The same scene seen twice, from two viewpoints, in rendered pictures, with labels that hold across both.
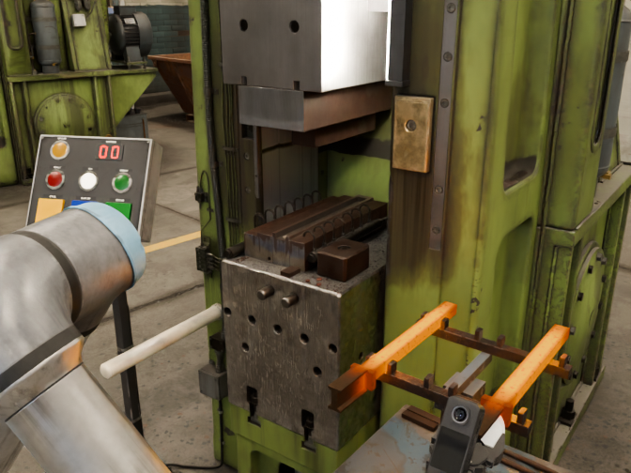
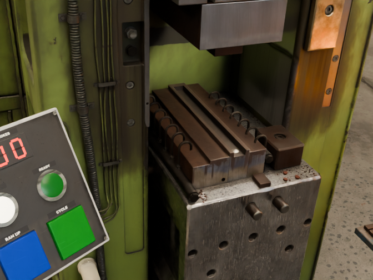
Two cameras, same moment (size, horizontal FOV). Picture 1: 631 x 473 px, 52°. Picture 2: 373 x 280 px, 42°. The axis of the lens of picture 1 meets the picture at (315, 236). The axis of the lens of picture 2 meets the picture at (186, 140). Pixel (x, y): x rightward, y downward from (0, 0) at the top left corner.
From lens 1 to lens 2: 1.54 m
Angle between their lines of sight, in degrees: 54
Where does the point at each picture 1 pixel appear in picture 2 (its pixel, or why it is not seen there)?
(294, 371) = (265, 261)
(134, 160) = (50, 146)
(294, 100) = (275, 10)
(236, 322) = (202, 257)
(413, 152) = (328, 33)
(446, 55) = not seen: outside the picture
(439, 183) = (337, 53)
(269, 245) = (224, 167)
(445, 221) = (336, 82)
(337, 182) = not seen: hidden behind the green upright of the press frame
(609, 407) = not seen: hidden behind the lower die
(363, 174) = (156, 63)
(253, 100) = (222, 20)
